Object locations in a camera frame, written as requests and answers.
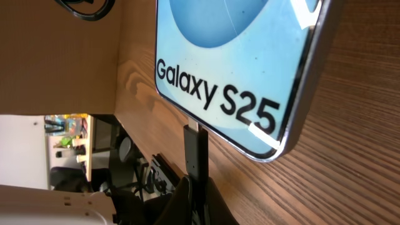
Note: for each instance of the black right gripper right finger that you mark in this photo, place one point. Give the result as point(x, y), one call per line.
point(217, 210)

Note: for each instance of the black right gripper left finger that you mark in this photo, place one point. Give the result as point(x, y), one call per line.
point(178, 210)

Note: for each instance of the blue screen smartphone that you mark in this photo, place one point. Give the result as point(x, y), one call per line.
point(245, 69)

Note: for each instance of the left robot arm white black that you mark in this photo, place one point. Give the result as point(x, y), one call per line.
point(27, 206)

